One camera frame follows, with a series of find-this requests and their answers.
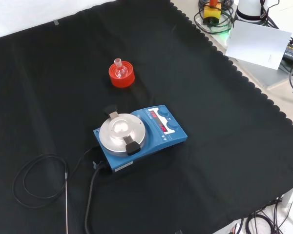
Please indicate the clear round-bottom flask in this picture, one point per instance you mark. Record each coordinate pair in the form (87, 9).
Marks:
(119, 72)

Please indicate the orange ribbed flask stand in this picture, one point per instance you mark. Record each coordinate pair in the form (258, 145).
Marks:
(122, 83)

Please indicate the heater with blue base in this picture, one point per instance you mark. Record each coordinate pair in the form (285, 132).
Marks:
(151, 143)

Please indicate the black cloth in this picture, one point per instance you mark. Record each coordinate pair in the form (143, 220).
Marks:
(210, 146)

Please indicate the yellow stop button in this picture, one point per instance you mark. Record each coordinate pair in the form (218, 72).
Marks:
(212, 12)

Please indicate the grey tape piece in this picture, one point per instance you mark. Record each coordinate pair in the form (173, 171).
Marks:
(56, 22)

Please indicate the pale board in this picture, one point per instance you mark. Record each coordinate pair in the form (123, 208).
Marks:
(256, 44)

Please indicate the grey base plate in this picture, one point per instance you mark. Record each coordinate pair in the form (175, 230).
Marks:
(263, 75)

